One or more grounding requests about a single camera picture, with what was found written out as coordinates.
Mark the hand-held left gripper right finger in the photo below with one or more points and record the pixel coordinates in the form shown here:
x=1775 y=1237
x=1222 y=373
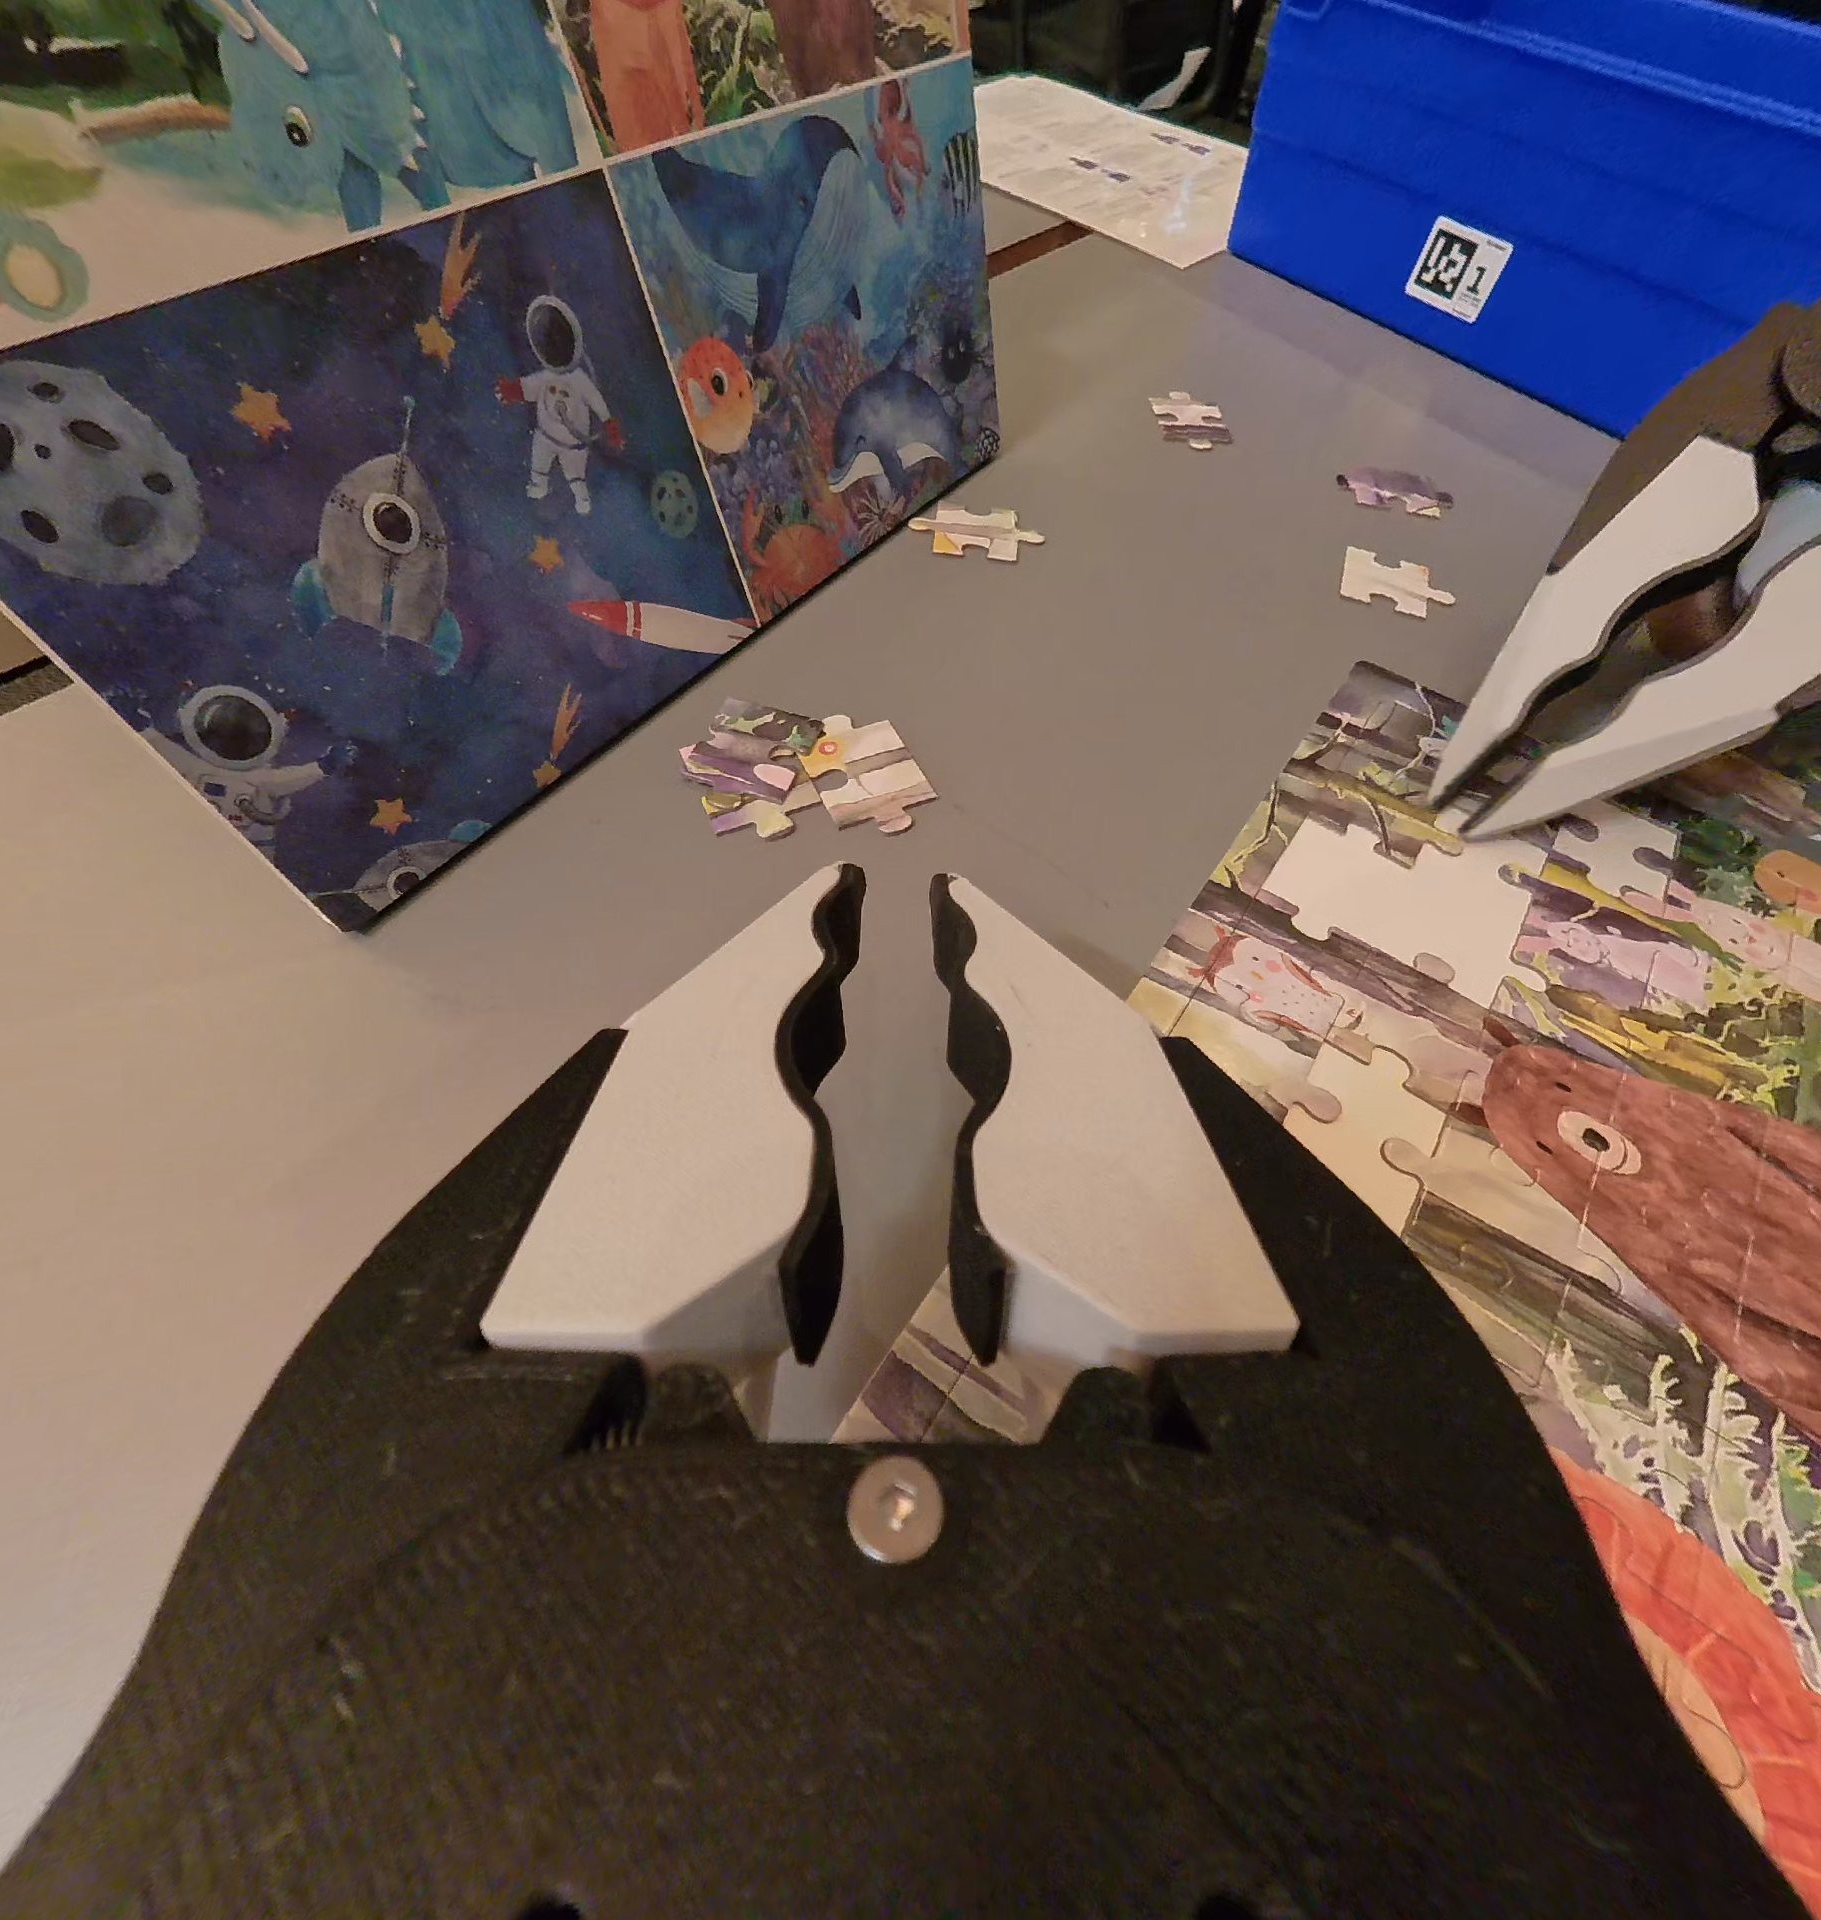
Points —
x=1136 y=1185

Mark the purple puzzle piece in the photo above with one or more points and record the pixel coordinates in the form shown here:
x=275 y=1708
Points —
x=1390 y=489

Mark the printed paper sheet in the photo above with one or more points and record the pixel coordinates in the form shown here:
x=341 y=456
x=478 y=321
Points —
x=1122 y=172

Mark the partly assembled forest jigsaw puzzle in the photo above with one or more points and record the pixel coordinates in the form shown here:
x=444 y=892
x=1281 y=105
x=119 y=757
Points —
x=1600 y=1200

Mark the blue plastic bin white label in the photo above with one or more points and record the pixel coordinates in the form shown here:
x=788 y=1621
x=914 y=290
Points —
x=1345 y=150

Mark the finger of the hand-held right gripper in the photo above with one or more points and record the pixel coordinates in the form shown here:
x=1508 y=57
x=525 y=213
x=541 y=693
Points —
x=1706 y=704
x=1629 y=554

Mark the person's right hand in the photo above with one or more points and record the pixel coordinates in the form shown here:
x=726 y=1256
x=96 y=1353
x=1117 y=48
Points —
x=1701 y=619

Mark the purple green joined puzzle pieces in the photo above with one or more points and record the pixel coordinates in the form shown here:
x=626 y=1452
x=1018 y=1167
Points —
x=745 y=773

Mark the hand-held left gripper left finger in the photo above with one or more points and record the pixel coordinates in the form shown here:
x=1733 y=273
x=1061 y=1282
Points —
x=670 y=1185

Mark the grey white puzzle piece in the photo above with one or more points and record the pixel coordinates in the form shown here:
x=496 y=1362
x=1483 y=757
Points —
x=1187 y=421

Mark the olive branch puzzle piece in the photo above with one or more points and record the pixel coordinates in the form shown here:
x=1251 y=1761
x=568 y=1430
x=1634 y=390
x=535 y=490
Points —
x=1368 y=818

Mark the yellow white puzzle piece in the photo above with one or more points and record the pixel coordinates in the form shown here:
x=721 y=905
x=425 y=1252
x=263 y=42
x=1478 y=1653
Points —
x=977 y=533

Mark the illustrated jigsaw puzzle box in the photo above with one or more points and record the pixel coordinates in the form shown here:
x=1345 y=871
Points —
x=401 y=494

